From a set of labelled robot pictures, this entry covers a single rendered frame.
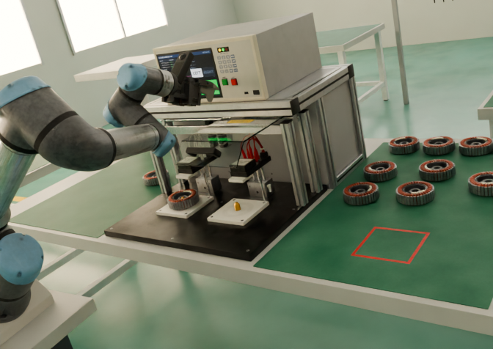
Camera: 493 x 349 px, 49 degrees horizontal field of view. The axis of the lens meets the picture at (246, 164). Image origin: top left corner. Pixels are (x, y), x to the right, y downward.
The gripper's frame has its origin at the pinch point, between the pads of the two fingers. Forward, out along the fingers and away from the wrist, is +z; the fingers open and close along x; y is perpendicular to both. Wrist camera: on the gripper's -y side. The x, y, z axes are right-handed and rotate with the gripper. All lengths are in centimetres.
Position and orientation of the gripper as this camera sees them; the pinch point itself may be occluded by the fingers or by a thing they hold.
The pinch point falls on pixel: (211, 86)
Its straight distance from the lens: 175.0
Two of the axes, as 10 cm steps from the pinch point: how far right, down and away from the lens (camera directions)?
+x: 8.0, 0.3, -6.0
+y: -0.5, 10.0, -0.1
